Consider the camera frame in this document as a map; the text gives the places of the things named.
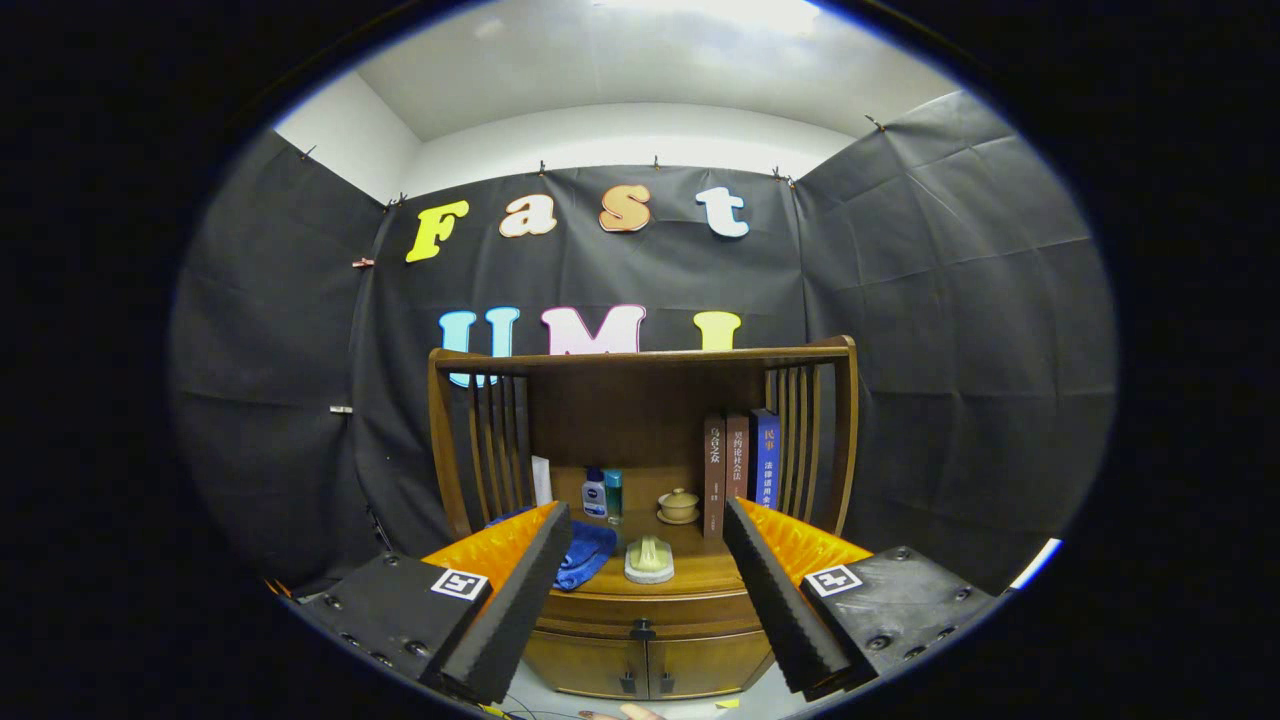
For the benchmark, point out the blue folded towel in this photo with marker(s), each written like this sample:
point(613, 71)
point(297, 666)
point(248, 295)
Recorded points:
point(590, 555)

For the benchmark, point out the wooden drawer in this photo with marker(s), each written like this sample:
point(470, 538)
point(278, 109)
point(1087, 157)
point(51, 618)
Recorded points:
point(700, 610)

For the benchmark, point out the white blue lotion bottle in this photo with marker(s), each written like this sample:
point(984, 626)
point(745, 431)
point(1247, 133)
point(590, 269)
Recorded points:
point(594, 497)

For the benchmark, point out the white paper card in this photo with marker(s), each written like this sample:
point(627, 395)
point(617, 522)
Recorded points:
point(541, 482)

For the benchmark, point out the beige lidded teacup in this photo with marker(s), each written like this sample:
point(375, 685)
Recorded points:
point(678, 505)

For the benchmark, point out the wooden cabinet door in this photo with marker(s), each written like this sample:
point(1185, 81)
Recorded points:
point(710, 660)
point(585, 662)

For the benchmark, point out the blue book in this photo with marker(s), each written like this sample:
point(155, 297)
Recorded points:
point(765, 455)

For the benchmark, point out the wooden cabinet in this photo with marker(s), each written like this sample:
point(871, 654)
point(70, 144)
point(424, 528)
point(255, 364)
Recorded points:
point(640, 420)

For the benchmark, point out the white slotted panel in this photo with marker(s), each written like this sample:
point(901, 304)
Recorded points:
point(1040, 555)

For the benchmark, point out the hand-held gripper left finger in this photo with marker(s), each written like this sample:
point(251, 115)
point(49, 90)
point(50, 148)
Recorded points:
point(515, 615)

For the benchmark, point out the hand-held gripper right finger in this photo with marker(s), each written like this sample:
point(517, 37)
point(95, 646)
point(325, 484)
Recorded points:
point(780, 610)

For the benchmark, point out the reddish brown book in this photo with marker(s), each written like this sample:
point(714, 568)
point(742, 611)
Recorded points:
point(737, 455)

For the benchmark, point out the teal bottle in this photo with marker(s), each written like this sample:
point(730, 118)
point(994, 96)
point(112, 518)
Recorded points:
point(613, 492)

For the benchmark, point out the dark brown book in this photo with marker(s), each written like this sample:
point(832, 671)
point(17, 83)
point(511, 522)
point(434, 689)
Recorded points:
point(714, 470)

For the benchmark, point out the black backdrop cloth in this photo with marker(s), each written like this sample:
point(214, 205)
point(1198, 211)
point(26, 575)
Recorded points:
point(950, 300)

